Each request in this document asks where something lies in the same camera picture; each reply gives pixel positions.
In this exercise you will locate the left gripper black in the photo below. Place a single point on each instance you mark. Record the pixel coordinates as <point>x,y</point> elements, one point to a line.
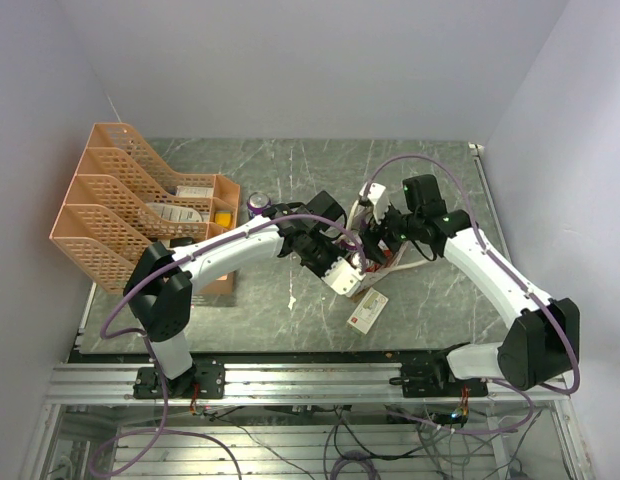
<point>337,253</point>

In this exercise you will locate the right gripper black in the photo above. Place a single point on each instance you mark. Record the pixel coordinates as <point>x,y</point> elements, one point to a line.
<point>373,233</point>

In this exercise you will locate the purple Fanta can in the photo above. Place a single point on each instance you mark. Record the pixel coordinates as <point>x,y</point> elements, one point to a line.
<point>256,203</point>

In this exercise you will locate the red cola can back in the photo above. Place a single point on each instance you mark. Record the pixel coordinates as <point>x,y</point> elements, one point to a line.
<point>360,261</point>

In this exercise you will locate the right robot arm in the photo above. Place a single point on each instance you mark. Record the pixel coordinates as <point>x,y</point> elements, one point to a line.
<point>542,341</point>

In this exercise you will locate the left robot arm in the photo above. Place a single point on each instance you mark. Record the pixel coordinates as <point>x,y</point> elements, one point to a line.
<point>161,287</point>

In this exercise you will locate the small white cardboard box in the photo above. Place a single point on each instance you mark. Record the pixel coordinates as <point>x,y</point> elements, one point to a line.
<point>367,311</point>

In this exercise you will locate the yellow item in organizer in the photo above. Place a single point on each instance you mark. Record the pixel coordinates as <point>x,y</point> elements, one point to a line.
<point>224,219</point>

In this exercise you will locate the white papers in organizer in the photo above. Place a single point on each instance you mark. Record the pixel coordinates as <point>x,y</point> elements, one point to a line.
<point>183,214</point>

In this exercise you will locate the orange plastic desk organizer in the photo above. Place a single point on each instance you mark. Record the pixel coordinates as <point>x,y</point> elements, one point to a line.
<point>104,225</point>

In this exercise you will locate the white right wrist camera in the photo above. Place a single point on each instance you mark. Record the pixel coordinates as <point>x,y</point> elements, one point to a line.
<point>374,198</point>

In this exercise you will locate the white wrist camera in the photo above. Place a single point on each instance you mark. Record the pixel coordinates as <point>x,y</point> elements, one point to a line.
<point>374,198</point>
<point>343,278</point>

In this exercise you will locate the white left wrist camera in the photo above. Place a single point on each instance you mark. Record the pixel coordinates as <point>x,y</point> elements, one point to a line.
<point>343,278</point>

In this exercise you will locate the aluminium corner rail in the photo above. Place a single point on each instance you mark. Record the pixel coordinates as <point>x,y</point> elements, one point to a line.
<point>477,152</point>

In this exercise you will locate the aluminium mounting rail frame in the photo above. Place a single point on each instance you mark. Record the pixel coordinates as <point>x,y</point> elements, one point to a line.
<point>297,379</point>

